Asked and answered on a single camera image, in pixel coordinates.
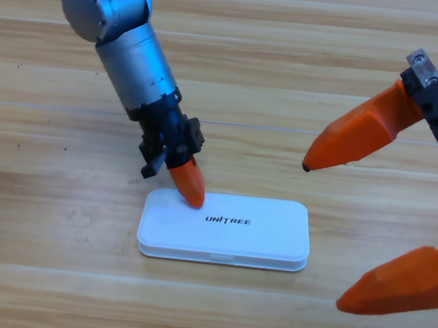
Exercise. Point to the white Unitree pencil case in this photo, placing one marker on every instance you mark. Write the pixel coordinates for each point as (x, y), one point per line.
(234, 243)

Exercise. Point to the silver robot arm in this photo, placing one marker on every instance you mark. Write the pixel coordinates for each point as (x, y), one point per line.
(136, 59)

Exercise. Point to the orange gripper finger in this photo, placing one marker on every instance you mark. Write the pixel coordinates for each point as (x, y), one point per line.
(405, 284)

